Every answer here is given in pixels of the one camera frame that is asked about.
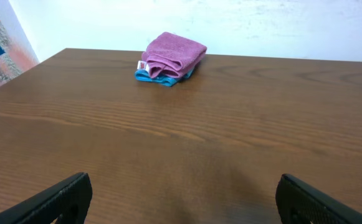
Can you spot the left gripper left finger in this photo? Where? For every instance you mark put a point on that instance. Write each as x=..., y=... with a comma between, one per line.
x=65, y=202

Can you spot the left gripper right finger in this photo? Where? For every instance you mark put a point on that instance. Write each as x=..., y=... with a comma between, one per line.
x=300, y=203

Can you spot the folded purple cloth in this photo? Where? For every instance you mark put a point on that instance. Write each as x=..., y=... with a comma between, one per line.
x=172, y=55

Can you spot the folded blue cloth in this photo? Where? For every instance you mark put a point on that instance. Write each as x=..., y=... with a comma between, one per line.
x=142, y=75

